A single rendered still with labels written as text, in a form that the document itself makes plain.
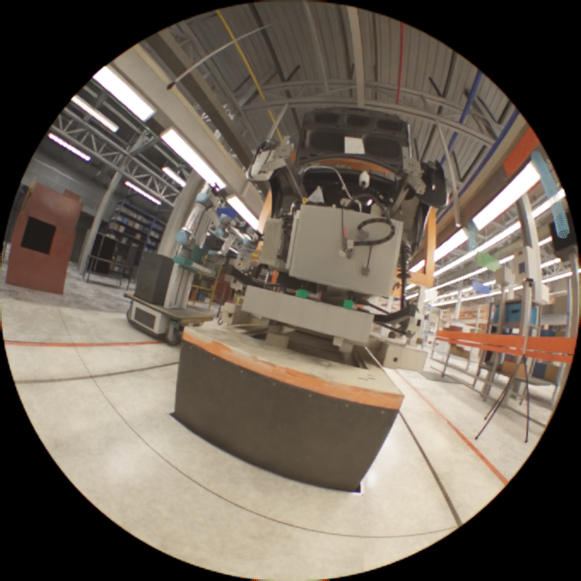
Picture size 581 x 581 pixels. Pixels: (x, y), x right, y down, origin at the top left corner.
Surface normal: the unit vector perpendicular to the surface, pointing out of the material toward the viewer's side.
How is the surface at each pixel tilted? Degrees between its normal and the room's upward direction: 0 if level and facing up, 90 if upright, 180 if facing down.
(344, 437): 90
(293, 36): 180
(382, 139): 117
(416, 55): 180
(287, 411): 90
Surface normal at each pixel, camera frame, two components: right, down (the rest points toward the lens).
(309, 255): -0.30, 0.13
